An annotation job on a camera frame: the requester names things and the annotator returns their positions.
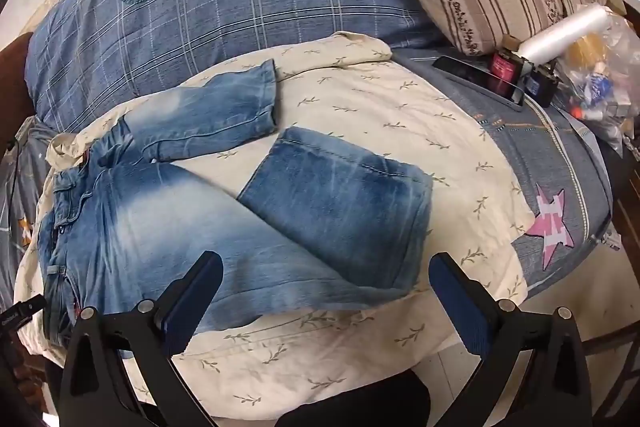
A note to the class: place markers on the grey star-print cloth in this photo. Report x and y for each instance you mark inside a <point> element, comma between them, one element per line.
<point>25,187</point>

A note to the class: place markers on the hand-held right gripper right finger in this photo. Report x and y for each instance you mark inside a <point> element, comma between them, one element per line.
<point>457,302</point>

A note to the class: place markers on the cream leaf-print sheet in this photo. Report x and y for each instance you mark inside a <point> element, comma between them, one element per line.
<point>375,117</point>

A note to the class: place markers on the brown wooden headboard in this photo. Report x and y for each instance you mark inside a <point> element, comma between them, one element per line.
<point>12,82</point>

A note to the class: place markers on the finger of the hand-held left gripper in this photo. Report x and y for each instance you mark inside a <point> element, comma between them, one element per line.
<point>22,312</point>

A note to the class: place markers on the blue bedsheet with pink star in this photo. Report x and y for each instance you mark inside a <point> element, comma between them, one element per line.
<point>500,167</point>

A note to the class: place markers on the dark cloth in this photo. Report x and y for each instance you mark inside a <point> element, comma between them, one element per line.
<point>365,402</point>

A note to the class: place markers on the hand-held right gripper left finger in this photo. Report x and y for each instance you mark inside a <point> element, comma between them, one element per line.
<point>195,302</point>

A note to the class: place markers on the blue denim pants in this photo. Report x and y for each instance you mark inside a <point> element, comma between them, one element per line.
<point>150,227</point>

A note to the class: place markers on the clear plastic bag roll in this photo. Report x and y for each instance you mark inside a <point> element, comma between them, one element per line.
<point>565,32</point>

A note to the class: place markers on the black smartphone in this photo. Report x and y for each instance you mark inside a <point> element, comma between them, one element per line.
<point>475,77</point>

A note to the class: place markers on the red box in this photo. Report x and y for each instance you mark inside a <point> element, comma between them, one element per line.
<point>502,67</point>

